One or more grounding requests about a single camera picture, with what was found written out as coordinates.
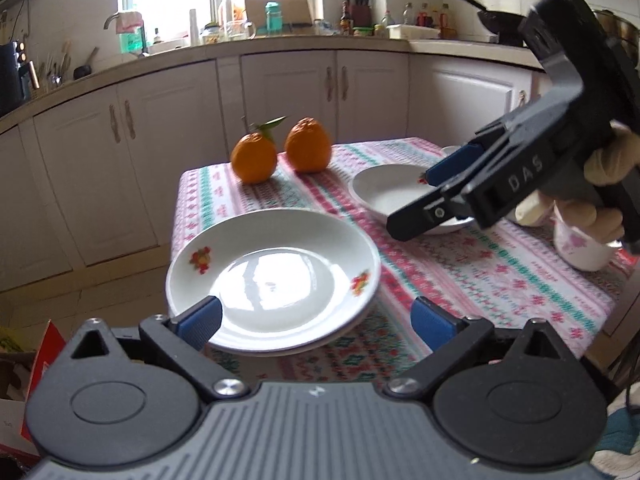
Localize floral white bowl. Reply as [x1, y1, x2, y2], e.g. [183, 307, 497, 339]
[442, 145, 461, 157]
[553, 208, 623, 272]

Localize teal lidded jar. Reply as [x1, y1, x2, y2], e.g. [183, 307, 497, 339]
[265, 1, 283, 36]

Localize white kitchen base cabinets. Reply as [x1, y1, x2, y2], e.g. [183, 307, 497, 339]
[1, 38, 544, 289]

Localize white fleece jacket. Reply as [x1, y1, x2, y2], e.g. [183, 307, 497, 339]
[591, 382, 640, 480]

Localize orange with leaves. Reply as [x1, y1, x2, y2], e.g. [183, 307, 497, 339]
[230, 116, 285, 185]

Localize steel cooking pot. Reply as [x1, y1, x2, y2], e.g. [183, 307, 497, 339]
[593, 10, 639, 53]

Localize red open cardboard box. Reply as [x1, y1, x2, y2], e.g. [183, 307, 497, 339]
[1, 321, 66, 466]

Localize knife block with knives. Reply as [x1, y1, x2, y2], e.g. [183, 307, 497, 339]
[345, 0, 373, 28]

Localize patterned embroidered tablecloth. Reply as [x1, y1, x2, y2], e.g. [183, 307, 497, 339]
[172, 138, 639, 382]

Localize right hand beige glove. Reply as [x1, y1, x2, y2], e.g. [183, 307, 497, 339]
[513, 121, 640, 246]

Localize white plate fruit decals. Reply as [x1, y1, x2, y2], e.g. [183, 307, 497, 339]
[165, 208, 382, 356]

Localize bumpy orange without leaf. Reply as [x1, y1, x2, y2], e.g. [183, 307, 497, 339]
[284, 117, 332, 174]

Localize white plate stained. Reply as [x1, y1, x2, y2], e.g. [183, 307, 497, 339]
[348, 162, 476, 236]

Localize black frying pan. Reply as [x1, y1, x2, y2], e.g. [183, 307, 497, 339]
[462, 0, 525, 47]

